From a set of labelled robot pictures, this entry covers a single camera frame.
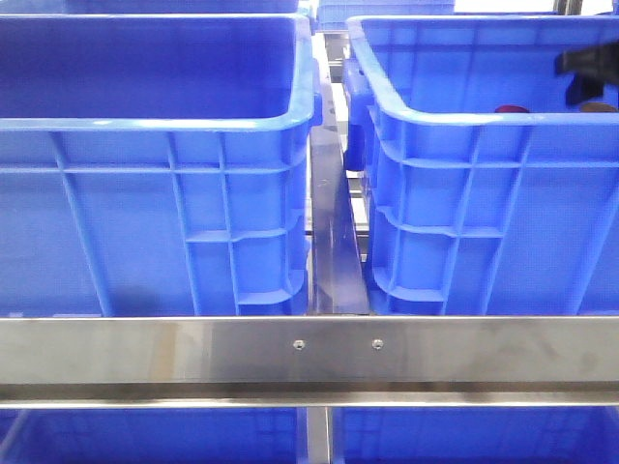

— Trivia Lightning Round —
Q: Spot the blue bin rear left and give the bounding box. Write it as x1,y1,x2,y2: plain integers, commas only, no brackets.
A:
1,0,312,15

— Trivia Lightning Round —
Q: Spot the steel centre divider rail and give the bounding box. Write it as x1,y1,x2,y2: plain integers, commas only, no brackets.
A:
310,126,370,315

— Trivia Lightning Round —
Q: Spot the stainless steel front rail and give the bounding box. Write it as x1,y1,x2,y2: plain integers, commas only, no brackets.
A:
1,315,618,409

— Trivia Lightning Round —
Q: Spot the blue bin rear right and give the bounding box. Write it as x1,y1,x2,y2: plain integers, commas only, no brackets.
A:
316,0,455,31

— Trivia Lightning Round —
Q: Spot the red push button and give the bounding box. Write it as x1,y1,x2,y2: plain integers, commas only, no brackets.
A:
494,104,529,113

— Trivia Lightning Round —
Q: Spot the blue plastic bin right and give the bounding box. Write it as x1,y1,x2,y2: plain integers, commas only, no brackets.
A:
343,15,618,316

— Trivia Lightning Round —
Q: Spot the blue plastic bin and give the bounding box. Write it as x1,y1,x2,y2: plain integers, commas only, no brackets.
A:
343,15,618,316
1,14,321,317

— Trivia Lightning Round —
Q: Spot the blue bin lower left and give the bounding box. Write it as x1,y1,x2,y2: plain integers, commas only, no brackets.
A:
1,408,308,463

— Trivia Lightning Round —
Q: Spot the blue bin lower right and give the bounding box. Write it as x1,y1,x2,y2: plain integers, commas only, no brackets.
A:
340,407,618,463

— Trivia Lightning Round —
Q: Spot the blue plastic bin left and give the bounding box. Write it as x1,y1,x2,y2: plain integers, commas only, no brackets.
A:
1,14,321,317

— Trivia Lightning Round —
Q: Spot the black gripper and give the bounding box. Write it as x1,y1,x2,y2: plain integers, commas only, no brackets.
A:
554,42,618,106

